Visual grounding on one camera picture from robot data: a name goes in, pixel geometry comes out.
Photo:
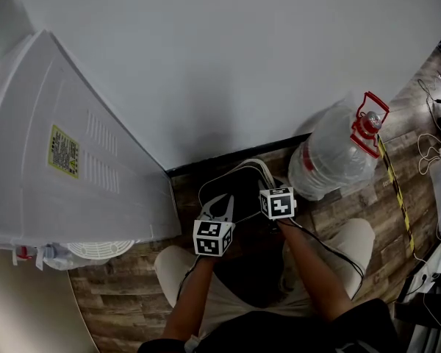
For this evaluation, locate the white metal frame table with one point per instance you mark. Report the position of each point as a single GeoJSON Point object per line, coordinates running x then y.
{"type": "Point", "coordinates": [433, 307]}

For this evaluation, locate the person's black shirt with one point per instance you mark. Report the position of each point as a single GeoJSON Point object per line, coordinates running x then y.
{"type": "Point", "coordinates": [279, 333]}

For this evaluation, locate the grey metal door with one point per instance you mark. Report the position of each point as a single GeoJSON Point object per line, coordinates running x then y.
{"type": "Point", "coordinates": [22, 307]}

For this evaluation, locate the yellow black hazard tape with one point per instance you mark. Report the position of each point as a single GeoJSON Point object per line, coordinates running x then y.
{"type": "Point", "coordinates": [393, 182]}

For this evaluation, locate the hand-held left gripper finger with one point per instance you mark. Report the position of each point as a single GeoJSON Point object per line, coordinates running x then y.
{"type": "Point", "coordinates": [231, 210]}
{"type": "Point", "coordinates": [206, 210]}

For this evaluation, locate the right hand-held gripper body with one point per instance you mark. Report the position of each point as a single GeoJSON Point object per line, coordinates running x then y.
{"type": "Point", "coordinates": [279, 204]}

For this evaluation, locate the person's left forearm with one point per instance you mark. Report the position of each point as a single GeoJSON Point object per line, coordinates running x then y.
{"type": "Point", "coordinates": [191, 296]}

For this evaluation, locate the person's beige trousers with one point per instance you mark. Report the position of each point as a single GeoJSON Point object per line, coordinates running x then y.
{"type": "Point", "coordinates": [353, 245]}

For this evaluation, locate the white water dispenser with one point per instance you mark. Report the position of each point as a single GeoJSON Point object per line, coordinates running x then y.
{"type": "Point", "coordinates": [114, 204]}

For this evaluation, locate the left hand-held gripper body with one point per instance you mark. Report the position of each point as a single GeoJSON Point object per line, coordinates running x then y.
{"type": "Point", "coordinates": [209, 237]}

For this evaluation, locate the person's right forearm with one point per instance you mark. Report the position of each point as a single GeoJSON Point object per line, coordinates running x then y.
{"type": "Point", "coordinates": [316, 278]}

